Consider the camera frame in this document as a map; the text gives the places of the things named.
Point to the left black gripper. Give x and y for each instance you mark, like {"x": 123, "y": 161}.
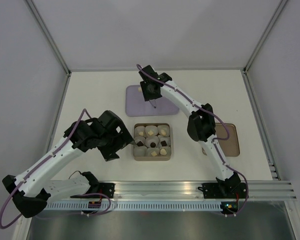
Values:
{"x": 123, "y": 140}

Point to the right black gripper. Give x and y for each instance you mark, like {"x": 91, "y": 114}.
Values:
{"x": 145, "y": 95}

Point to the white metal tongs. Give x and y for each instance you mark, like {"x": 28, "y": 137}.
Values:
{"x": 153, "y": 103}

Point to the dark square chocolate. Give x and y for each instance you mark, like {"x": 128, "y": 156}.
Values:
{"x": 140, "y": 144}
{"x": 163, "y": 143}

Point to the dark round swirl chocolate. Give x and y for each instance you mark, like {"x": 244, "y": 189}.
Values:
{"x": 153, "y": 145}

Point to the beige chocolate box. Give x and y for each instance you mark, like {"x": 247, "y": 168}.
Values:
{"x": 160, "y": 158}

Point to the beige box lid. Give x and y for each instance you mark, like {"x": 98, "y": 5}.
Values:
{"x": 230, "y": 147}

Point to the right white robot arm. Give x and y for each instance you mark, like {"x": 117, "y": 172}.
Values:
{"x": 203, "y": 127}

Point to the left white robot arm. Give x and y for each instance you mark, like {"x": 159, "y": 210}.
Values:
{"x": 32, "y": 190}

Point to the white paper cup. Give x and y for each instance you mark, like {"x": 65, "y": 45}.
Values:
{"x": 139, "y": 129}
{"x": 154, "y": 128}
{"x": 166, "y": 128}
{"x": 168, "y": 150}
{"x": 140, "y": 139}
{"x": 154, "y": 149}
{"x": 152, "y": 139}
{"x": 140, "y": 151}
{"x": 164, "y": 138}

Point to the purple plastic tray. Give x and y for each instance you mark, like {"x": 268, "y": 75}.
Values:
{"x": 136, "y": 106}

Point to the white slotted cable duct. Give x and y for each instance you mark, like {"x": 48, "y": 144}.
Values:
{"x": 184, "y": 206}

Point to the left aluminium frame post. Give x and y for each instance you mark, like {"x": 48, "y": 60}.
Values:
{"x": 47, "y": 35}

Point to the aluminium frame post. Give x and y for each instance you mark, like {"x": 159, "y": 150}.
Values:
{"x": 47, "y": 35}
{"x": 265, "y": 34}

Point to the right aluminium frame post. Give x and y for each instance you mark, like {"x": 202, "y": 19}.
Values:
{"x": 265, "y": 34}

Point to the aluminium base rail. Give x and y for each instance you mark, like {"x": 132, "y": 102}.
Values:
{"x": 267, "y": 190}

